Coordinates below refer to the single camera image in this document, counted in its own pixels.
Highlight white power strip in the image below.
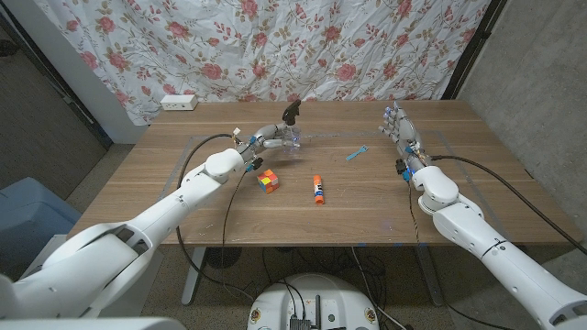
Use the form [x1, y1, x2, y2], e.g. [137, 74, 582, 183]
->
[160, 93, 199, 112]

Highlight black round floor base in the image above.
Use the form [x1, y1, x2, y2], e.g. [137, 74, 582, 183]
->
[205, 247, 242, 270]

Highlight white platform with blue pads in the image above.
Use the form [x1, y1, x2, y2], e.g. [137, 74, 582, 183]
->
[20, 234, 164, 318]

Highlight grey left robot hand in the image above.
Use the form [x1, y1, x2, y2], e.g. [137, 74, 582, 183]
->
[238, 122, 303, 164]

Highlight black spray trigger cap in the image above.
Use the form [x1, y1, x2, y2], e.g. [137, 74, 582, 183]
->
[282, 99, 303, 127]

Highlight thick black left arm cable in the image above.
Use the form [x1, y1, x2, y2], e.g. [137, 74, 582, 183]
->
[176, 133, 256, 303]

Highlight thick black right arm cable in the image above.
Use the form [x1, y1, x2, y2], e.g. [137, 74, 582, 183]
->
[430, 154, 587, 256]

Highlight multicoloured Rubik's cube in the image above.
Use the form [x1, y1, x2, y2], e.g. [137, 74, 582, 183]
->
[256, 169, 281, 194]

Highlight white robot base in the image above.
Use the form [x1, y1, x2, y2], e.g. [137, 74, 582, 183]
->
[247, 273, 380, 330]

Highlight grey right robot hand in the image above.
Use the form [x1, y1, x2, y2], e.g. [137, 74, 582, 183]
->
[378, 101, 430, 169]

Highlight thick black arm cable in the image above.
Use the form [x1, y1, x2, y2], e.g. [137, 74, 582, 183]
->
[430, 154, 587, 256]
[176, 133, 256, 303]

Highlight orange glue stick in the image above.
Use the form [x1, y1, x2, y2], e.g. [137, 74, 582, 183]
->
[313, 174, 326, 205]

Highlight small blue scissors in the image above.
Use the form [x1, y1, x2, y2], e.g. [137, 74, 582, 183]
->
[345, 145, 370, 161]

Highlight black backdrop stand pole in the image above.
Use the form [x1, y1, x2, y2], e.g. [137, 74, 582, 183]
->
[442, 0, 508, 101]

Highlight white robot torso shell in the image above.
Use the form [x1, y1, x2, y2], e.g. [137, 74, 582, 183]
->
[0, 316, 187, 330]

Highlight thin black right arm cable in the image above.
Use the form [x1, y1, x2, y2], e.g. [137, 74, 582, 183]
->
[406, 181, 515, 330]

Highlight white floor cable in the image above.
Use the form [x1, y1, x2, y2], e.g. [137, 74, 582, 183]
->
[350, 247, 408, 330]

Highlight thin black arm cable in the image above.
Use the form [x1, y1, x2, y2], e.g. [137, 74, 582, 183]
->
[221, 170, 251, 294]
[406, 181, 515, 330]

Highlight grey table leg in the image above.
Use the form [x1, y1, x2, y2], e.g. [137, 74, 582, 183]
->
[415, 247, 445, 307]

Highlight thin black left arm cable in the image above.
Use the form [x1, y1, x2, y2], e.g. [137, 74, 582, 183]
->
[221, 170, 251, 294]

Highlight clear spray bottle body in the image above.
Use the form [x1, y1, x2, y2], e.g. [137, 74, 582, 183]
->
[282, 124, 303, 155]

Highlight blue plastic bin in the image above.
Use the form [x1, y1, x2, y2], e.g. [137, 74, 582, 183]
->
[0, 177, 83, 281]

